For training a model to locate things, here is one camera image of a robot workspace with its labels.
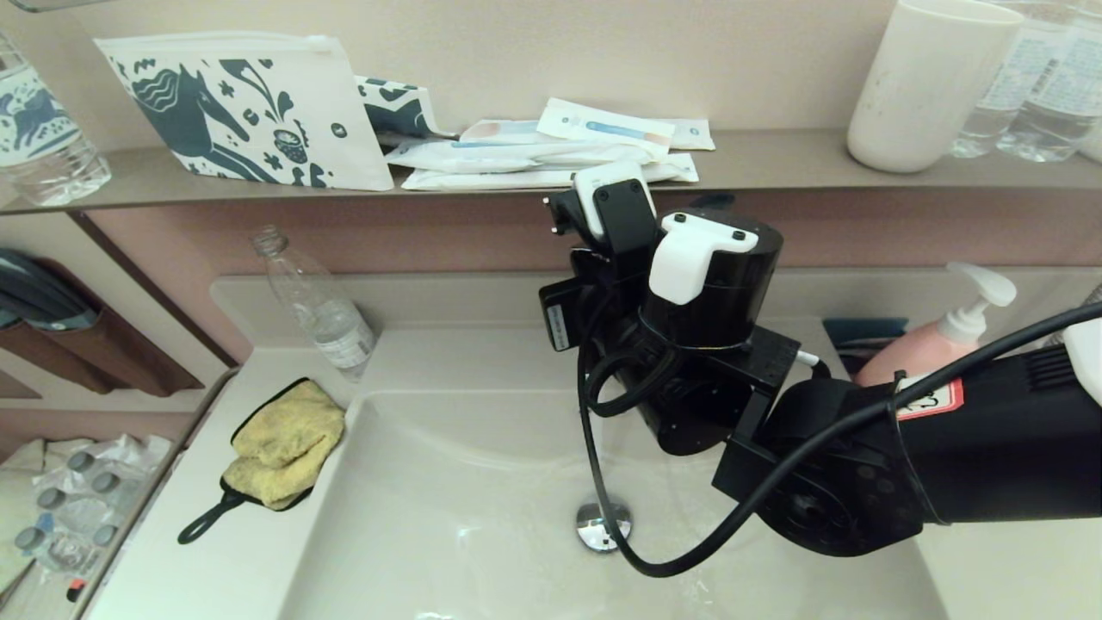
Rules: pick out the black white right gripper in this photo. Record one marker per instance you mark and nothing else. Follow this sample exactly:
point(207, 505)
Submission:
point(616, 215)

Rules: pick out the yellow cloth with black trim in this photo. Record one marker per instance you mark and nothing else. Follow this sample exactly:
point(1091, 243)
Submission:
point(284, 439)

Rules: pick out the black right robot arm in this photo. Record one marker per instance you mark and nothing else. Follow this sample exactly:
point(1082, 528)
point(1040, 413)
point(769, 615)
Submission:
point(990, 448)

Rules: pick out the white sink basin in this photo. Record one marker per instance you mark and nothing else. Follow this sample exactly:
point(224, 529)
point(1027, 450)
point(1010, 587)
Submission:
point(430, 517)

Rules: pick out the white packet with blue toothbrush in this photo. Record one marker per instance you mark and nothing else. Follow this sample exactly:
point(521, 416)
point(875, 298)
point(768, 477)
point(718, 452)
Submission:
point(603, 127)

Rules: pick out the dark grey pump bottle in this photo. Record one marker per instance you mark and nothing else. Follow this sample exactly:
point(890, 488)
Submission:
point(708, 203)

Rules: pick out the small white square packet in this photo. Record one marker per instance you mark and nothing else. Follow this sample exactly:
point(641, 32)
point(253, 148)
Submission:
point(693, 134)

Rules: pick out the long white sealed packet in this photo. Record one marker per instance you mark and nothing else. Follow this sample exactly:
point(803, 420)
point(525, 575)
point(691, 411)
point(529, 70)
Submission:
point(499, 179)
point(482, 156)

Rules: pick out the white packet with orange print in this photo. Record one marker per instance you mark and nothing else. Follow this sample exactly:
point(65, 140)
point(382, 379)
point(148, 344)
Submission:
point(499, 132)

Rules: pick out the small white blue printed pouch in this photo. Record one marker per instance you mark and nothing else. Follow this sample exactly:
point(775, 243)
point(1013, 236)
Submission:
point(400, 110)

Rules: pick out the dark blue box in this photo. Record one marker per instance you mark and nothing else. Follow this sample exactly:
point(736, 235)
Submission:
point(861, 331)

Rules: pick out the empty clear plastic bottle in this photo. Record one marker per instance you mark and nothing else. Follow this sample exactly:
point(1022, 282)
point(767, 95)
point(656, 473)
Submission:
point(323, 310)

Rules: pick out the chrome drain stopper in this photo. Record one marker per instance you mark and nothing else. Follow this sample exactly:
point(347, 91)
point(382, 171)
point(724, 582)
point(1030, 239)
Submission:
point(590, 525)

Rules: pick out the tall white cup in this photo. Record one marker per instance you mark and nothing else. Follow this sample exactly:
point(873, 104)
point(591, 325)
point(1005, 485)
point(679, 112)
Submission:
point(925, 86)

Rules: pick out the pink soap pump bottle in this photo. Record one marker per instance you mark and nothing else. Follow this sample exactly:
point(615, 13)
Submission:
point(938, 344)

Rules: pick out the white pouch with horse print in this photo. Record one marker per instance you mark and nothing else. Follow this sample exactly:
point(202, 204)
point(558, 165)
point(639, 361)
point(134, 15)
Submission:
point(258, 112)

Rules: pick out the clear water bottle white label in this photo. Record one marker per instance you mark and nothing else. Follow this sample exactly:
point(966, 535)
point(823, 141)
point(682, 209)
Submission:
point(1063, 86)
point(1003, 95)

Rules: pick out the brown hanging holder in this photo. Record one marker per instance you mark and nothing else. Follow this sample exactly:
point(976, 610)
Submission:
point(112, 362)

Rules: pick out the water bottle with horse label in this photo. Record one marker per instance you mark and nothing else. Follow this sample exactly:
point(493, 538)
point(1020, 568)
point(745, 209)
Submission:
point(39, 129)

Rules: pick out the dark grey hair dryer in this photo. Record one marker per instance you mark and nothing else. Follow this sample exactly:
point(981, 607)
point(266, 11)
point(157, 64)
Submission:
point(34, 293)

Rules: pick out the plastic wrapped water bottle pack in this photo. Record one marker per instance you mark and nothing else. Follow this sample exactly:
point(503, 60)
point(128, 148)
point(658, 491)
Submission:
point(86, 508)

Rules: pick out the small red black object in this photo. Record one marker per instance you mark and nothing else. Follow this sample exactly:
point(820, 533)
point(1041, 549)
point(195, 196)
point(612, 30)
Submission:
point(76, 591)

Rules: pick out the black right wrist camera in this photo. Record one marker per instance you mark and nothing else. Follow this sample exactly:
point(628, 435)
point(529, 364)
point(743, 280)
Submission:
point(561, 319)

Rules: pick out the brown wall shelf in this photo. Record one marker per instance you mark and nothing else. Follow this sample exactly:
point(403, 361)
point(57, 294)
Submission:
point(792, 162)

